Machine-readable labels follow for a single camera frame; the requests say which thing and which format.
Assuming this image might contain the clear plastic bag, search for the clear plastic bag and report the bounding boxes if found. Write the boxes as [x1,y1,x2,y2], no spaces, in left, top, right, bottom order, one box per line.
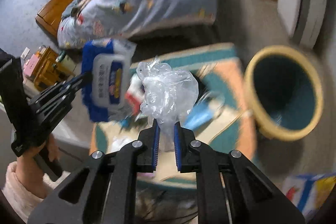
[136,58,199,134]

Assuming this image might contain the small wooden stool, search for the small wooden stool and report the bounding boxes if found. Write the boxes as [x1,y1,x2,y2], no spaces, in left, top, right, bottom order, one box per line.
[32,47,77,92]

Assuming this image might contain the yellow rimmed teal trash bin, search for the yellow rimmed teal trash bin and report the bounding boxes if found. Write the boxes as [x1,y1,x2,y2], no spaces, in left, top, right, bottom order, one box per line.
[244,45,324,141]

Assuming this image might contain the blue wet wipes pack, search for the blue wet wipes pack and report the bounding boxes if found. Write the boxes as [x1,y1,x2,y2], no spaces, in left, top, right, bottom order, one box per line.
[81,38,136,122]

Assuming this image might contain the wooden bed headboard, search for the wooden bed headboard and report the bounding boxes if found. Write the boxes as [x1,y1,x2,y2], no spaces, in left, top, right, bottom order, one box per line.
[35,0,73,39]

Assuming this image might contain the red and white snack cup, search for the red and white snack cup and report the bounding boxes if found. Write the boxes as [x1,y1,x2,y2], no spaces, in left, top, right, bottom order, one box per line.
[125,74,145,116]

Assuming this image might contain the pink box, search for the pink box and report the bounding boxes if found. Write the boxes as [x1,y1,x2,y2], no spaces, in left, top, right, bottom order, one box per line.
[23,54,40,79]

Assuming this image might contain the teal and orange rug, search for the teal and orange rug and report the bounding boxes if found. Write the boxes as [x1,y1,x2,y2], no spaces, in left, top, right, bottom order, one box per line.
[89,43,257,189]

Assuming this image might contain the blue face mask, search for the blue face mask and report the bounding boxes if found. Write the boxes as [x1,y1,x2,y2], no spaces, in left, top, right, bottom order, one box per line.
[183,100,224,132]

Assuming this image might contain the pink fuzzy left sleeve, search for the pink fuzzy left sleeve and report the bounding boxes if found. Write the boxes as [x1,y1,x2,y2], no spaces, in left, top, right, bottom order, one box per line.
[2,161,70,223]

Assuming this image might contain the left hand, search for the left hand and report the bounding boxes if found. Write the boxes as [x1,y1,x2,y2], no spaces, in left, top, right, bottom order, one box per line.
[15,134,60,199]

